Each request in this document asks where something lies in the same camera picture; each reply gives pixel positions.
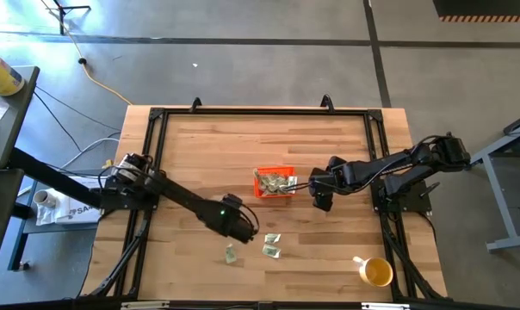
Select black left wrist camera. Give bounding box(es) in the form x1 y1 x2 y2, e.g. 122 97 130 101
221 193 244 208

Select silver edge bracket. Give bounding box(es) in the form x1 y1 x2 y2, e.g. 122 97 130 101
121 301 170 310
361 302 411 310

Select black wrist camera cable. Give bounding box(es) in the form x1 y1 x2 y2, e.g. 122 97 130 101
238 201 261 236

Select white paper roll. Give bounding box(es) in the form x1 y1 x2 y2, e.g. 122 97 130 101
32 189 59 210

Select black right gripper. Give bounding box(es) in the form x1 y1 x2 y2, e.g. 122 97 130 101
293 166 343 213

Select orange plastic mesh basket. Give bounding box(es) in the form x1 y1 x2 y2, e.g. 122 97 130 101
253 166 298 199

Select black mat hazard stripes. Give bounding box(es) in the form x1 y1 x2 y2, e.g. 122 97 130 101
431 0 520 23

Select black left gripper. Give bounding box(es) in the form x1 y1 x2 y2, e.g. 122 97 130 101
225 205 261 245

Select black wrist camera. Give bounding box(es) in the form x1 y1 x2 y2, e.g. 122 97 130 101
327 155 348 173
221 193 244 208

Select thin black floor cable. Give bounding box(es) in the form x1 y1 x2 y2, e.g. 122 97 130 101
33 85 122 133
33 91 84 152

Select grey desk top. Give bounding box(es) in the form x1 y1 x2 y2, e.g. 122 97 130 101
0 65 40 171

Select yellow extension cable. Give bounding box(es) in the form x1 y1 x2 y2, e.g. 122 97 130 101
40 0 133 107

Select black tripod stand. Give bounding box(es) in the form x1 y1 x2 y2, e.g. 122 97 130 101
48 0 92 36

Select white floor cable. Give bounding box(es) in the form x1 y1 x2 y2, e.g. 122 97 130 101
64 136 121 167

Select grey metal table frame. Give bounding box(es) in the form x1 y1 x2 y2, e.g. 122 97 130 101
460 107 520 253

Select yellow mug white handle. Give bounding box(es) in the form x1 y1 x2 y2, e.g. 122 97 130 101
352 255 394 288

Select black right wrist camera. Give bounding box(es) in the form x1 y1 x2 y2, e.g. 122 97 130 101
327 155 348 173

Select black desk support beam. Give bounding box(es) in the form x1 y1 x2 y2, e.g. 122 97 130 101
8 147 106 208

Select low table blue legs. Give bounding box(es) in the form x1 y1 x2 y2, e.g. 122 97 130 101
8 180 100 272

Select dark grey desk panel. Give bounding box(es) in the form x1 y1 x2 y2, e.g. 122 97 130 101
0 167 25 272

